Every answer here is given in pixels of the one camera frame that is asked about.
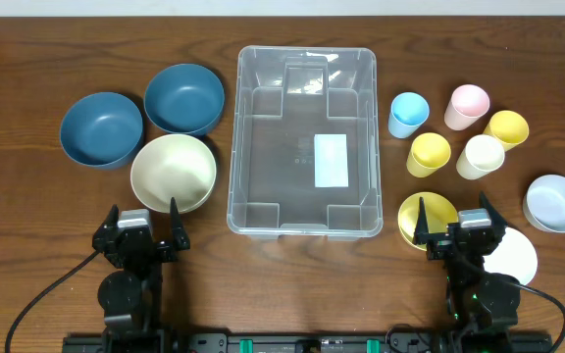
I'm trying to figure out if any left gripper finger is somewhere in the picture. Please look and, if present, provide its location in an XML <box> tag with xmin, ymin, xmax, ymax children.
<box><xmin>92</xmin><ymin>205</ymin><xmax>119</xmax><ymax>252</ymax></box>
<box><xmin>170</xmin><ymin>197</ymin><xmax>190</xmax><ymax>250</ymax></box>

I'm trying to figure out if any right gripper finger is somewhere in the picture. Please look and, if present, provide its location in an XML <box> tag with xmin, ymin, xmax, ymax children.
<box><xmin>479</xmin><ymin>191</ymin><xmax>507</xmax><ymax>240</ymax></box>
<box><xmin>413</xmin><ymin>197</ymin><xmax>430</xmax><ymax>245</ymax></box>

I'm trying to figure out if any cream green bowl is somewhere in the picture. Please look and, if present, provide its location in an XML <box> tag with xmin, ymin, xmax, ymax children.
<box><xmin>130</xmin><ymin>134</ymin><xmax>217</xmax><ymax>213</ymax></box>

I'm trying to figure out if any cream white cup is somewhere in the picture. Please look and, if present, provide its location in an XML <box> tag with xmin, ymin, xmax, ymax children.
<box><xmin>456</xmin><ymin>134</ymin><xmax>505</xmax><ymax>180</ymax></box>

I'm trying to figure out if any yellow cup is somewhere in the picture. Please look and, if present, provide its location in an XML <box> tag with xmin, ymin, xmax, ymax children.
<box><xmin>406</xmin><ymin>132</ymin><xmax>451</xmax><ymax>177</ymax></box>
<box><xmin>484</xmin><ymin>110</ymin><xmax>530</xmax><ymax>151</ymax></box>

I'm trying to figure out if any dark blue bowl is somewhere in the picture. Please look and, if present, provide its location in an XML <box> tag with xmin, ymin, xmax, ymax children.
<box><xmin>60</xmin><ymin>92</ymin><xmax>144</xmax><ymax>170</ymax></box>
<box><xmin>144</xmin><ymin>64</ymin><xmax>226</xmax><ymax>136</ymax></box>

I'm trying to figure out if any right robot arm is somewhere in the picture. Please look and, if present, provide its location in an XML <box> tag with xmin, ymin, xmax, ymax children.
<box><xmin>414</xmin><ymin>193</ymin><xmax>520</xmax><ymax>340</ymax></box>

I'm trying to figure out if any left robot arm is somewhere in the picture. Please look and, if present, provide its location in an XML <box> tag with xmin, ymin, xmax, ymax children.
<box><xmin>92</xmin><ymin>199</ymin><xmax>190</xmax><ymax>350</ymax></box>

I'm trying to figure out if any yellow small bowl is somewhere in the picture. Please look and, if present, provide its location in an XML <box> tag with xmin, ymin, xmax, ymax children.
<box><xmin>397</xmin><ymin>191</ymin><xmax>458</xmax><ymax>251</ymax></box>

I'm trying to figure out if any white small bowl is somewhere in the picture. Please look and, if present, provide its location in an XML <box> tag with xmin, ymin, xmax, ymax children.
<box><xmin>484</xmin><ymin>227</ymin><xmax>538</xmax><ymax>285</ymax></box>

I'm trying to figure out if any grey blue small bowl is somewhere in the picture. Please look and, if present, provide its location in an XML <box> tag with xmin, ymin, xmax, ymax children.
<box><xmin>523</xmin><ymin>175</ymin><xmax>565</xmax><ymax>233</ymax></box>

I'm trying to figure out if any white label in bin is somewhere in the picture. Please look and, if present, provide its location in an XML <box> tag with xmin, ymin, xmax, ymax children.
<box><xmin>314</xmin><ymin>134</ymin><xmax>348</xmax><ymax>188</ymax></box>

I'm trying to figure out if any light blue cup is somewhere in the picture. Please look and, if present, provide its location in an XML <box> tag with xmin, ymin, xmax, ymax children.
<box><xmin>388</xmin><ymin>92</ymin><xmax>430</xmax><ymax>139</ymax></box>

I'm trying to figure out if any pink cup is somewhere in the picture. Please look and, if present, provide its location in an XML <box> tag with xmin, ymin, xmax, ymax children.
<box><xmin>444</xmin><ymin>84</ymin><xmax>490</xmax><ymax>130</ymax></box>

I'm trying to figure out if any clear plastic storage bin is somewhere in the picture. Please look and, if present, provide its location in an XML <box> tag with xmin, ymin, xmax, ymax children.
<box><xmin>227</xmin><ymin>45</ymin><xmax>384</xmax><ymax>240</ymax></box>

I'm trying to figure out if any left black cable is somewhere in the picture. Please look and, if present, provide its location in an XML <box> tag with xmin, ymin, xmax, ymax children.
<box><xmin>4</xmin><ymin>249</ymin><xmax>103</xmax><ymax>353</ymax></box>

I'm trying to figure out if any black cable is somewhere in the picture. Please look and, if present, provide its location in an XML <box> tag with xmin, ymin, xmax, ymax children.
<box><xmin>4</xmin><ymin>249</ymin><xmax>103</xmax><ymax>353</ymax></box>
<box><xmin>507</xmin><ymin>278</ymin><xmax>565</xmax><ymax>353</ymax></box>

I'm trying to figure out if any right black cable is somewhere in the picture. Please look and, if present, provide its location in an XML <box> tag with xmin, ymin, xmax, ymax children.
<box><xmin>507</xmin><ymin>278</ymin><xmax>565</xmax><ymax>353</ymax></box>

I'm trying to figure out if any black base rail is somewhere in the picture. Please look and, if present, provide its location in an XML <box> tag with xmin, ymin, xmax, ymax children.
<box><xmin>62</xmin><ymin>329</ymin><xmax>552</xmax><ymax>353</ymax></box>

